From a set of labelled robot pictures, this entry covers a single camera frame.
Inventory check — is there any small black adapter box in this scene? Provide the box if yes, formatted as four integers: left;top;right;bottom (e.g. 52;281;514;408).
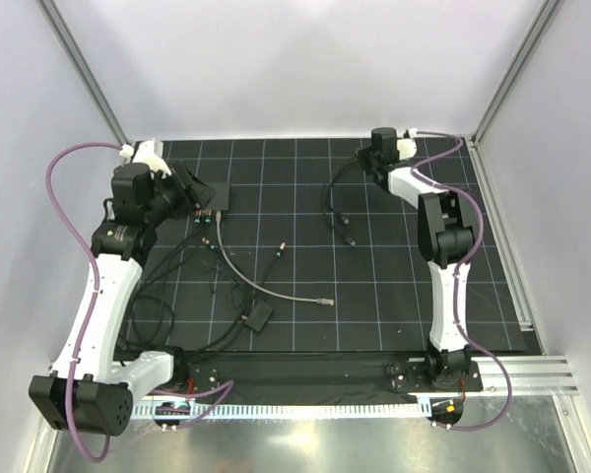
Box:
243;302;274;333

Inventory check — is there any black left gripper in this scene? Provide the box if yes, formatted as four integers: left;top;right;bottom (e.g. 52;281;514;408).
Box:
143;161;215;227

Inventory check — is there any black ethernet cable pulled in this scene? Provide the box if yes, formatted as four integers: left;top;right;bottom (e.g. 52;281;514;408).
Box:
320;158;359;229

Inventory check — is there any black grid mat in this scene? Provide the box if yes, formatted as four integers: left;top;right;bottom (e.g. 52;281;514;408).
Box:
71;137;543;354

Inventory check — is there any black cable bundle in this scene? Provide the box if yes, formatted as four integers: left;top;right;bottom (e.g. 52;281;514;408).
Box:
120;211;257;356

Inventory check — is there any right aluminium corner post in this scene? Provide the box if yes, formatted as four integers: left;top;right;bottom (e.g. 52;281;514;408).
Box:
471;0;565;147

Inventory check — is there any aluminium front frame rail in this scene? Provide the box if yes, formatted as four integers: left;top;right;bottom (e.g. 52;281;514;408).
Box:
38;357;580;403

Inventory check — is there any black network switch box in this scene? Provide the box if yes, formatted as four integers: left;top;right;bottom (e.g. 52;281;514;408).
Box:
202;182;230;213

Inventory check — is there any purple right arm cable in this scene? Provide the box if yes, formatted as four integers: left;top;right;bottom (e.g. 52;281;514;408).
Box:
411;128;512;433

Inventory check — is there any white slotted cable duct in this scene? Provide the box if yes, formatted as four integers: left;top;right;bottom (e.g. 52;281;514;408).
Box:
130;399;432;422

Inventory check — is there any aluminium corner post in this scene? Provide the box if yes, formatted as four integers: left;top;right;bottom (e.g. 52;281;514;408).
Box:
471;0;565;147
35;0;129;144

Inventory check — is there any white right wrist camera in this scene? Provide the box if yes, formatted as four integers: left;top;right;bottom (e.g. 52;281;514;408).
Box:
396;128;418;161

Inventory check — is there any left aluminium corner post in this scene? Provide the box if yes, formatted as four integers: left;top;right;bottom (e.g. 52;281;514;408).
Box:
35;0;129;144

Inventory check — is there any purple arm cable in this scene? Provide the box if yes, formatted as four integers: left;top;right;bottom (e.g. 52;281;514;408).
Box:
411;128;512;433
46;141;235;463

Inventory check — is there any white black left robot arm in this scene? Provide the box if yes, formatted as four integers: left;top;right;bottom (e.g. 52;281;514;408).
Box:
29;163;215;437

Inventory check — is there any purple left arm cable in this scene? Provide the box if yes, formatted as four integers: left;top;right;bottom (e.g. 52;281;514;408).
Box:
46;141;235;463

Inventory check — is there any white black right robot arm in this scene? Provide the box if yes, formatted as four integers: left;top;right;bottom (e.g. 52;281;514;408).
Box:
355;127;484;390

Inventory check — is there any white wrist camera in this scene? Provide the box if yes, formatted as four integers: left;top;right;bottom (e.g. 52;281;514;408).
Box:
119;138;172;177
396;128;418;161

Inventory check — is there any grey ethernet cable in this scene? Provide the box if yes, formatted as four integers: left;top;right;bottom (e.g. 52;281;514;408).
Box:
215;211;336;307

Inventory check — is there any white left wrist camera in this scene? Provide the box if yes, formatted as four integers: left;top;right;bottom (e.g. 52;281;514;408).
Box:
119;138;172;177

